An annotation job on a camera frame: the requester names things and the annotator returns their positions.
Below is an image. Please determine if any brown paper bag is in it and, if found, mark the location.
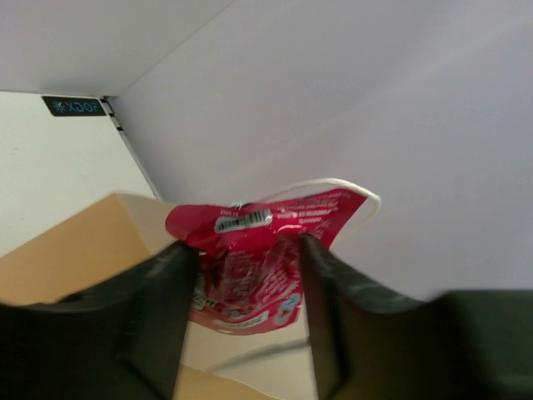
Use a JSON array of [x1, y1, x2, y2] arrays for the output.
[[0, 177, 382, 400]]

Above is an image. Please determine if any red snack packet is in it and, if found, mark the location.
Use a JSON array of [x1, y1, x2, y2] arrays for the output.
[[165, 186, 381, 336]]

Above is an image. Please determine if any right table logo sticker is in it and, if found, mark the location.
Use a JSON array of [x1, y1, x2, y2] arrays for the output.
[[42, 96, 107, 118]]

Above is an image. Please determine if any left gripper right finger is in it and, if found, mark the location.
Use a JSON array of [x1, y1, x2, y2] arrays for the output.
[[300, 235, 532, 399]]

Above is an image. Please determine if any aluminium table frame rail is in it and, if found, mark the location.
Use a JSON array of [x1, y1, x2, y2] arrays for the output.
[[99, 96, 162, 200]]

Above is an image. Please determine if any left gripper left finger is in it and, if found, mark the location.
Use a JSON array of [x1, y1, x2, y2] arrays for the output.
[[1, 242, 199, 399]]

